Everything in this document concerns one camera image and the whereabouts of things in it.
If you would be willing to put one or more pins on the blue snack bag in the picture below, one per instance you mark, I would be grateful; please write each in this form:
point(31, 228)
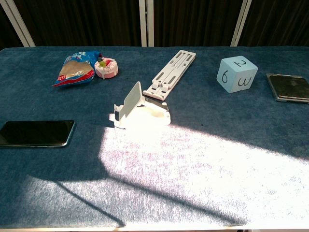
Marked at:
point(74, 71)

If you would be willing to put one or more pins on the white frame post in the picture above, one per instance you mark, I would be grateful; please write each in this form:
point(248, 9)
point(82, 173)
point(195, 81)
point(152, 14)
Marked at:
point(18, 23)
point(241, 23)
point(146, 23)

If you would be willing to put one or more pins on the dark square tablet case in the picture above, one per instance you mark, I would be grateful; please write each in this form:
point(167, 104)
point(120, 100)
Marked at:
point(288, 87)

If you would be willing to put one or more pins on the dark curtain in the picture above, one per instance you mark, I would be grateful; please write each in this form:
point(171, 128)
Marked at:
point(87, 21)

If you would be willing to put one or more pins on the pink toy cake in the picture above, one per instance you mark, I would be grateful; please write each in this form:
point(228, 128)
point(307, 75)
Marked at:
point(107, 68)

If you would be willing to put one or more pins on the light blue numbered cube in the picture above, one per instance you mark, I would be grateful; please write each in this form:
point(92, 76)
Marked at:
point(235, 75)

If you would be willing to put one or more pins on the white phone stand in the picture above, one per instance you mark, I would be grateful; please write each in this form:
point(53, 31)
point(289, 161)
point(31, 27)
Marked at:
point(144, 118)

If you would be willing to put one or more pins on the white folding bracket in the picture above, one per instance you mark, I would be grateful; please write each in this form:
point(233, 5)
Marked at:
point(172, 71)

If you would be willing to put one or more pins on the black smartphone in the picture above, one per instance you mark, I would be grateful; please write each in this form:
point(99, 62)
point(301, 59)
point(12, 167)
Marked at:
point(36, 133)

